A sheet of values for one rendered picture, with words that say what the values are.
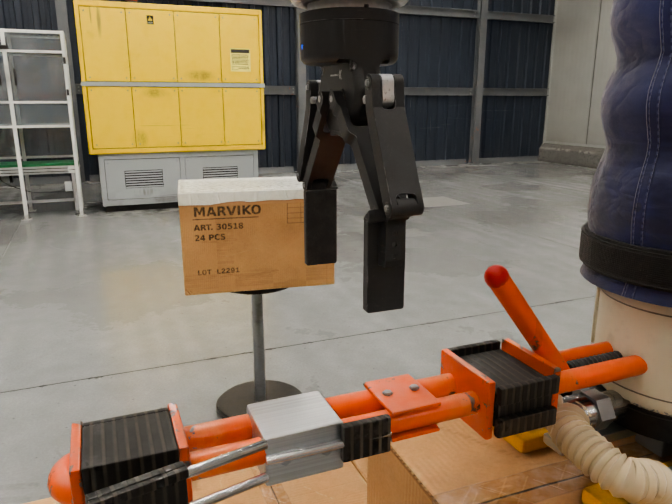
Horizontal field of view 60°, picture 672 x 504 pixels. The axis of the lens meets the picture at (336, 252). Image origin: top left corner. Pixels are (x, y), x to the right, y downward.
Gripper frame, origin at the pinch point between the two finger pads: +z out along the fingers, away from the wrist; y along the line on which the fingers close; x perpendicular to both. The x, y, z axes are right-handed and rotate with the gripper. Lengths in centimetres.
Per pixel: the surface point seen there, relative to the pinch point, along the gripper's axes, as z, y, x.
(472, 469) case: 27.1, 5.5, -17.8
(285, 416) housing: 12.4, 0.0, 5.7
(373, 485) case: 35.9, 17.9, -11.2
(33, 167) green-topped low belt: 60, 726, 99
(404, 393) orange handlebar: 12.5, 0.1, -5.7
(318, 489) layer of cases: 67, 59, -18
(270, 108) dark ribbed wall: -2, 1055, -278
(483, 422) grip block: 15.2, -3.0, -12.5
